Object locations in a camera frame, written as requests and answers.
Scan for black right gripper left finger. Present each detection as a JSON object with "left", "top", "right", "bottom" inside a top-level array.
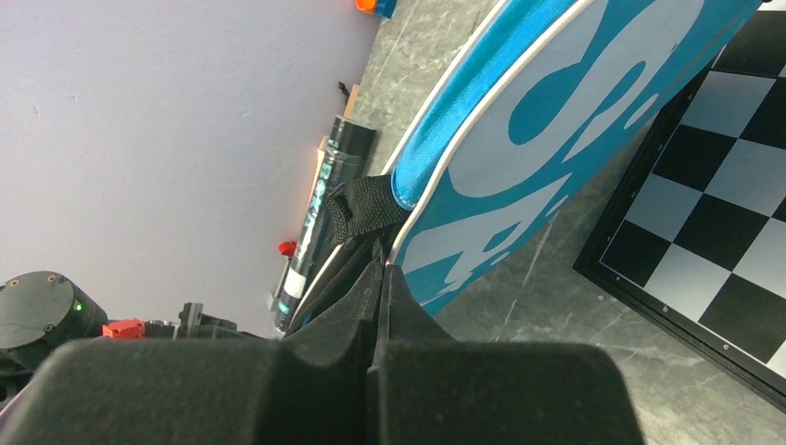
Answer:
[{"left": 1, "top": 261, "right": 384, "bottom": 444}]

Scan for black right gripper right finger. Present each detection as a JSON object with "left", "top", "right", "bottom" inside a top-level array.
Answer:
[{"left": 366, "top": 266, "right": 644, "bottom": 444}]

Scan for black shuttlecock tube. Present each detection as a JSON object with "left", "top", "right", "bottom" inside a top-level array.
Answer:
[{"left": 273, "top": 116, "right": 376, "bottom": 336}]

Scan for blue racket bag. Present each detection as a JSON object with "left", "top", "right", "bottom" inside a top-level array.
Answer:
[{"left": 275, "top": 1, "right": 759, "bottom": 333}]

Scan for red clamp piece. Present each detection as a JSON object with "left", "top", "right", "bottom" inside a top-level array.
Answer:
[{"left": 278, "top": 241, "right": 298, "bottom": 259}]

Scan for black white chessboard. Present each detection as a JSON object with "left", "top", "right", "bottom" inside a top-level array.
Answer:
[{"left": 574, "top": 1, "right": 785, "bottom": 409}]

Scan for green teal toy blocks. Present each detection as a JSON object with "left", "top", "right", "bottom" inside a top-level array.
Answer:
[{"left": 374, "top": 0, "right": 398, "bottom": 19}]

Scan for orange magnet toy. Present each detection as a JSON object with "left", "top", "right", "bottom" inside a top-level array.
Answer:
[{"left": 355, "top": 0, "right": 377, "bottom": 14}]

